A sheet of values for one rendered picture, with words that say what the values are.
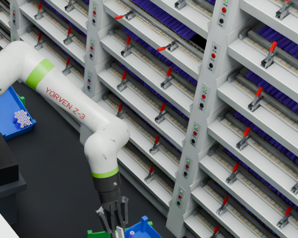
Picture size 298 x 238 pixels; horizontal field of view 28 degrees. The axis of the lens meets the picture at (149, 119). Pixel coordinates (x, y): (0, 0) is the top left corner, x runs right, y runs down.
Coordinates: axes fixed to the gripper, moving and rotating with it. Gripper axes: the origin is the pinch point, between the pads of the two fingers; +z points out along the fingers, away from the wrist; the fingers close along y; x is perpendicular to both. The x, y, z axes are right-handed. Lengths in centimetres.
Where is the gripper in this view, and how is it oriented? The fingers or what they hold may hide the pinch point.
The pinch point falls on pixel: (118, 237)
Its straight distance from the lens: 214.4
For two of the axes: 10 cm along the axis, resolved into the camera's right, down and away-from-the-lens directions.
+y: -7.6, 3.4, -5.5
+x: 6.3, 1.8, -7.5
